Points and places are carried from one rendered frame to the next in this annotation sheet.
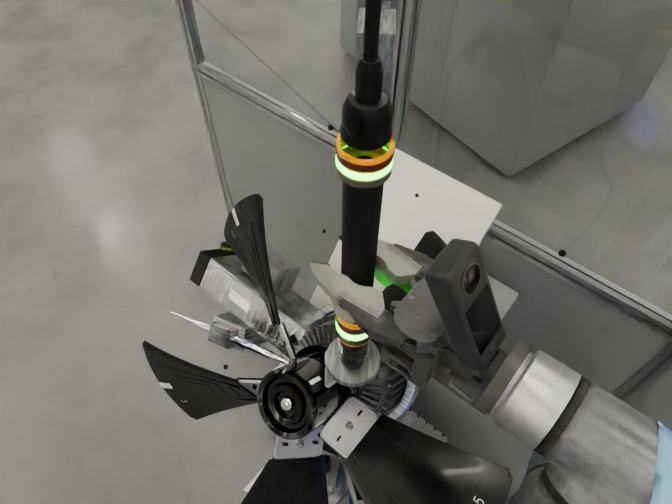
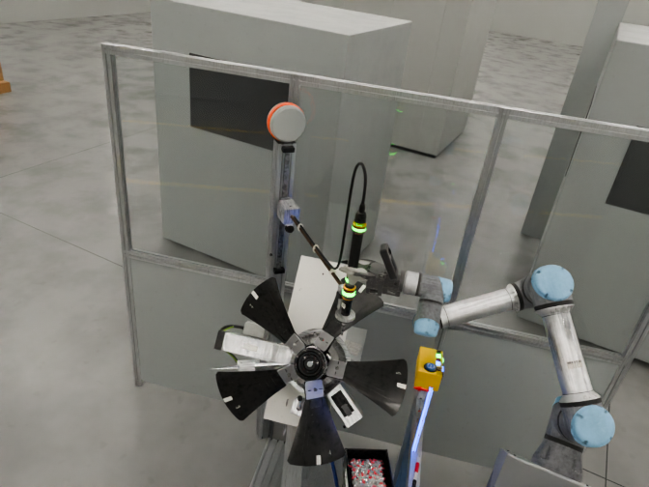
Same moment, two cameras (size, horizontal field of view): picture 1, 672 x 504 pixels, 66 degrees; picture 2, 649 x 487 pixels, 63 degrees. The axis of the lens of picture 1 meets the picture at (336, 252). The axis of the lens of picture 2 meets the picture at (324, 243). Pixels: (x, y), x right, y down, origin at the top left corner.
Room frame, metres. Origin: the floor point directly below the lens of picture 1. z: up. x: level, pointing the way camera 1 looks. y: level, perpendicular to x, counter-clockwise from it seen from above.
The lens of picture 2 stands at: (-0.91, 0.82, 2.55)
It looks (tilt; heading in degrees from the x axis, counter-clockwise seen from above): 30 degrees down; 329
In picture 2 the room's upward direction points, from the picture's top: 7 degrees clockwise
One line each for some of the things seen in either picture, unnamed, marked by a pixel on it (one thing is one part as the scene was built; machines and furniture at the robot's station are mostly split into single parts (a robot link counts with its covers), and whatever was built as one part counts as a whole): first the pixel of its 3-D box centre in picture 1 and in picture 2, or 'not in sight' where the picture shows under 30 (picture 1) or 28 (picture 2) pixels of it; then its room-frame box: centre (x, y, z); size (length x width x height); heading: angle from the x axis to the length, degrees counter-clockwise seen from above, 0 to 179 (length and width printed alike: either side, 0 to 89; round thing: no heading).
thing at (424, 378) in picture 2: not in sight; (428, 369); (0.29, -0.49, 1.02); 0.16 x 0.10 x 0.11; 140
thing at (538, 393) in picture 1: (533, 392); (409, 282); (0.17, -0.17, 1.62); 0.08 x 0.05 x 0.08; 140
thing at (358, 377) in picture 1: (353, 336); (345, 302); (0.30, -0.02, 1.48); 0.09 x 0.07 x 0.10; 175
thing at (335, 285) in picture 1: (344, 302); (352, 276); (0.27, -0.01, 1.61); 0.09 x 0.03 x 0.06; 60
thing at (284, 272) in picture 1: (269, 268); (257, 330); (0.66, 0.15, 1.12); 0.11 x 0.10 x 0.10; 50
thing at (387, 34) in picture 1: (376, 36); (287, 211); (0.92, -0.08, 1.52); 0.10 x 0.07 x 0.08; 175
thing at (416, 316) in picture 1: (450, 345); (384, 279); (0.22, -0.11, 1.61); 0.12 x 0.08 x 0.09; 50
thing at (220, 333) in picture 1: (223, 334); (247, 366); (0.52, 0.24, 1.08); 0.07 x 0.04 x 0.06; 61
